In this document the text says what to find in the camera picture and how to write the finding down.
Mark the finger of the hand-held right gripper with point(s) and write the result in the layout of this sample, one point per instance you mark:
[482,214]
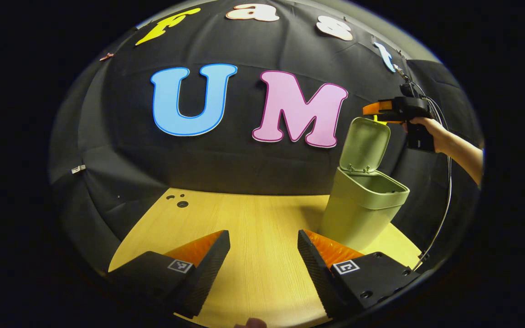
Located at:
[376,107]
[394,121]

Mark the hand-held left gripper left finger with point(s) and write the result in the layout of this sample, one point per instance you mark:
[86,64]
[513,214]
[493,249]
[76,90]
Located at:
[208,278]

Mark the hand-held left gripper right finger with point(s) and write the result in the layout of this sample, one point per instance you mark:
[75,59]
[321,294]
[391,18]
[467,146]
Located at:
[319,278]

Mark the pale green desktop garbage bin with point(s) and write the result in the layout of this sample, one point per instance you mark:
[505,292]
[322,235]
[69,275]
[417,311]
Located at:
[362,214]

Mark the wooden desktop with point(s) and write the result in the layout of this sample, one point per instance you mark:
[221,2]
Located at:
[262,228]

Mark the black backdrop cloth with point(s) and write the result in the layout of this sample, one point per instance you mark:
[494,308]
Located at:
[244,168]

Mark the pink cloth clip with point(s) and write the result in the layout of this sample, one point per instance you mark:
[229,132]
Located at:
[106,57]

